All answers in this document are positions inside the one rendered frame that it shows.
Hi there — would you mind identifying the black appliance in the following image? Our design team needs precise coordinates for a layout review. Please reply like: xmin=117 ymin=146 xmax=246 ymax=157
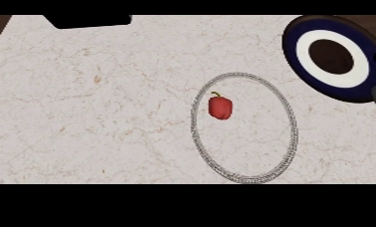
xmin=42 ymin=15 xmax=134 ymax=30

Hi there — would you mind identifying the navy and white plate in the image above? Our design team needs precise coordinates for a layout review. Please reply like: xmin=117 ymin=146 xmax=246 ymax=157
xmin=280 ymin=15 xmax=376 ymax=105

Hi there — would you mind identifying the red bell pepper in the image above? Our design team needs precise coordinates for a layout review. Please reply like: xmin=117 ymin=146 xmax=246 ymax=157
xmin=206 ymin=91 xmax=234 ymax=121

